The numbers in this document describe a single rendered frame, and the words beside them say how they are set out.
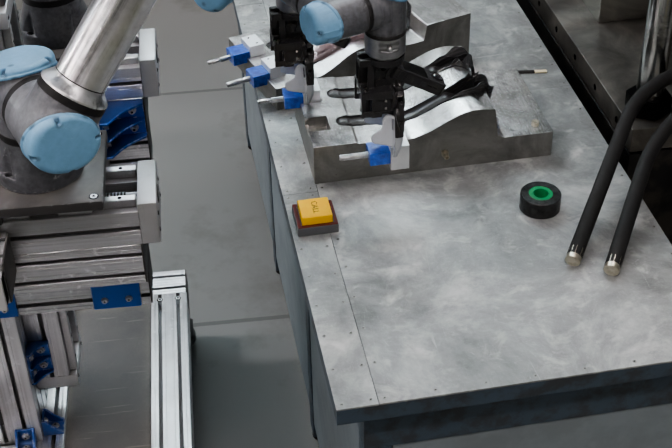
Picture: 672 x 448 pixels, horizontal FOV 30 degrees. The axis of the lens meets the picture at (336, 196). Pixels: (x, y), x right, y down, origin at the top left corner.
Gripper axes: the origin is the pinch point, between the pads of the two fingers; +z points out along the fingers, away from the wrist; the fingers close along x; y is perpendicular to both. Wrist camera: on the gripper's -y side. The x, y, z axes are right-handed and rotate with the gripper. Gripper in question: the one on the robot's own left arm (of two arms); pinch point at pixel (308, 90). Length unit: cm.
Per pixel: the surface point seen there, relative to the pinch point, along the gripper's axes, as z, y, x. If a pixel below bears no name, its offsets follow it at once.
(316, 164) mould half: 5.6, 1.8, 19.2
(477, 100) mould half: -2.9, -32.2, 15.8
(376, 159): -2.6, -8.0, 31.4
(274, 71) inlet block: 3.3, 5.4, -14.6
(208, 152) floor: 91, 18, -113
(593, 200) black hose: 5, -48, 43
